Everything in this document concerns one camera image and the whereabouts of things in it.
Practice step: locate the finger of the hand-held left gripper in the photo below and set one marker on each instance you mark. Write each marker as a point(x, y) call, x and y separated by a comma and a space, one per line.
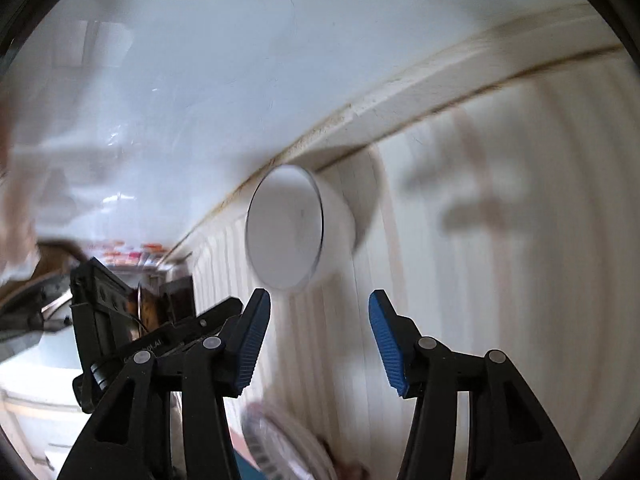
point(200, 322)

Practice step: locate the black wok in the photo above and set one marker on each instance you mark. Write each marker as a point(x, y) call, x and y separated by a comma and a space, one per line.
point(30, 305)

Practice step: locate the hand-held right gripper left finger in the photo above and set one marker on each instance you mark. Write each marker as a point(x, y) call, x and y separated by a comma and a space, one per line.
point(252, 340)

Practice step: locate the colourful wall sticker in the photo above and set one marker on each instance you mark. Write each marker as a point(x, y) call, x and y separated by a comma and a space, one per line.
point(125, 255)

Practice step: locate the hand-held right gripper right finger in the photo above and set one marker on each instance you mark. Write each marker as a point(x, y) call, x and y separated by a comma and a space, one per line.
point(387, 345)

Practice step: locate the blue striped plate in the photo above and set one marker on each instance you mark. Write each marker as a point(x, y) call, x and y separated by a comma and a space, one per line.
point(280, 445)

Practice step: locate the white bowl with dark rim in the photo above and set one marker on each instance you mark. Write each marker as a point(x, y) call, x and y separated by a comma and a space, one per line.
point(285, 225)

